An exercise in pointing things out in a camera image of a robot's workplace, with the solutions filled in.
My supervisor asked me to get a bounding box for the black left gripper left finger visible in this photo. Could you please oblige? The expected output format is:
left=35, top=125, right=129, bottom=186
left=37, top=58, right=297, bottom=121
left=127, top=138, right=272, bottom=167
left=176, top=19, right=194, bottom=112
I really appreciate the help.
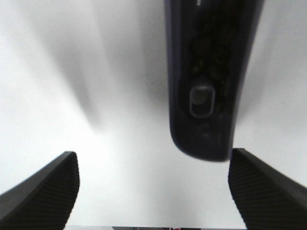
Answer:
left=0, top=151, right=80, bottom=230

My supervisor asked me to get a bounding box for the purple plastic dustpan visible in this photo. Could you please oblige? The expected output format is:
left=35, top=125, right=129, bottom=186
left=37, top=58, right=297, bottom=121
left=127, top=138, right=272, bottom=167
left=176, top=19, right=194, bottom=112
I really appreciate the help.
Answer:
left=164, top=0, right=264, bottom=162

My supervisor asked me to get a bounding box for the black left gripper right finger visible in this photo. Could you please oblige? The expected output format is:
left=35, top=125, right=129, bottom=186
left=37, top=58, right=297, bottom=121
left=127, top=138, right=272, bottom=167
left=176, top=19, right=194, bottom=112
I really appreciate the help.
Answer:
left=228, top=149, right=307, bottom=230

